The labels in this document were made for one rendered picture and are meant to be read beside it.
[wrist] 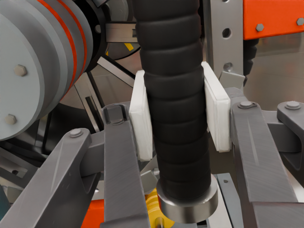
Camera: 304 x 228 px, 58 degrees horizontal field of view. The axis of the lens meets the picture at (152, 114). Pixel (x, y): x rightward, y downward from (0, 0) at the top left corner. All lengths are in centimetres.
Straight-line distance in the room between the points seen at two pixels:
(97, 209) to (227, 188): 82
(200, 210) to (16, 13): 21
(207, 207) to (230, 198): 101
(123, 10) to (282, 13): 58
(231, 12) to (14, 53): 25
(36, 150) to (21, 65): 36
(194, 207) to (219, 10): 26
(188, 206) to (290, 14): 29
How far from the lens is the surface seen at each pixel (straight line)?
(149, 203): 54
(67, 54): 29
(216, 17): 37
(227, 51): 38
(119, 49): 95
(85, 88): 51
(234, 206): 117
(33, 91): 25
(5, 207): 45
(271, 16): 39
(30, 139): 62
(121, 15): 89
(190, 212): 19
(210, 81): 16
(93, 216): 52
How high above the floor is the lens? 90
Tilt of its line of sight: 25 degrees down
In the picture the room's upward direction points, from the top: 9 degrees counter-clockwise
